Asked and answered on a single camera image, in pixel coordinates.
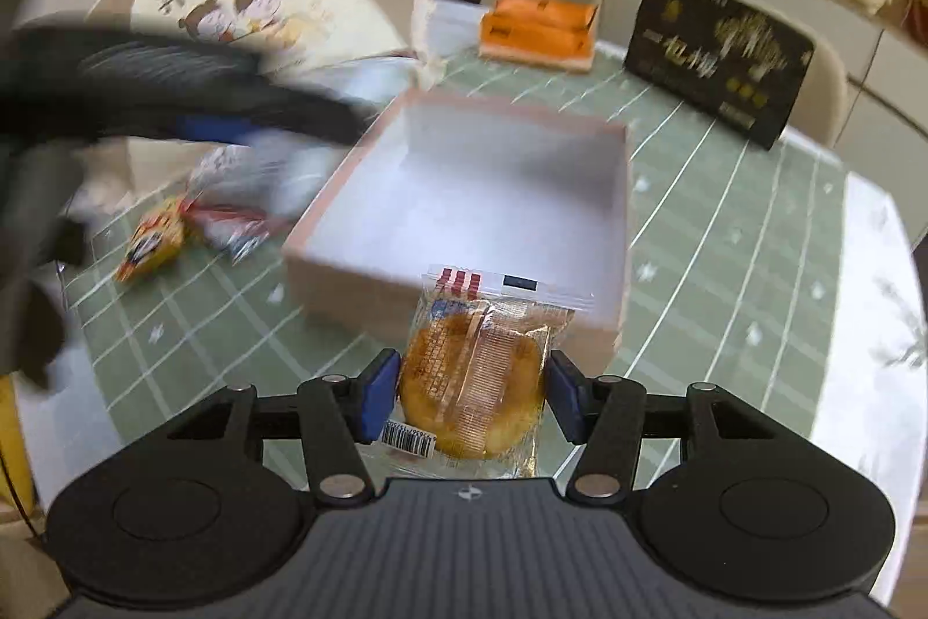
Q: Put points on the round pastry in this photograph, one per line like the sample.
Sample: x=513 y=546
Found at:
x=471 y=387

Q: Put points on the orange paper pack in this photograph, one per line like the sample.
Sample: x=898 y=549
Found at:
x=540 y=28

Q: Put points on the green checked tablecloth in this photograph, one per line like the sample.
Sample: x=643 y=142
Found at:
x=725 y=242

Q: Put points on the silver white snack packet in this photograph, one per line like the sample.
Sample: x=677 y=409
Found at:
x=301 y=173

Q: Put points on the red white snack packet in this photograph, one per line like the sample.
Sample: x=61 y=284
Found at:
x=232 y=224

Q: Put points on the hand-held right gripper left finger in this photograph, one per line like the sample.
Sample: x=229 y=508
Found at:
x=380 y=398

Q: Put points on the pink cardboard box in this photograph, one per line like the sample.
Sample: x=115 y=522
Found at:
x=478 y=169

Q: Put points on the black gift box gold print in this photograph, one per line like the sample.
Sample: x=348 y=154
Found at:
x=718 y=57

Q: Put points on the yellow object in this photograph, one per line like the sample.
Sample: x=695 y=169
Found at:
x=14 y=445

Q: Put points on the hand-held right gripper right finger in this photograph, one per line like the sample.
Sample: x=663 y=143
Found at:
x=562 y=400

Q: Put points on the yellow snack packet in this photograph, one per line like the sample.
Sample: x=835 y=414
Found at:
x=149 y=242

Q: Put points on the white plastic bag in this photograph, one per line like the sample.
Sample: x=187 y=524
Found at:
x=429 y=39

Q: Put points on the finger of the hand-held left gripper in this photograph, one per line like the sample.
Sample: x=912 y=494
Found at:
x=210 y=129
x=290 y=108

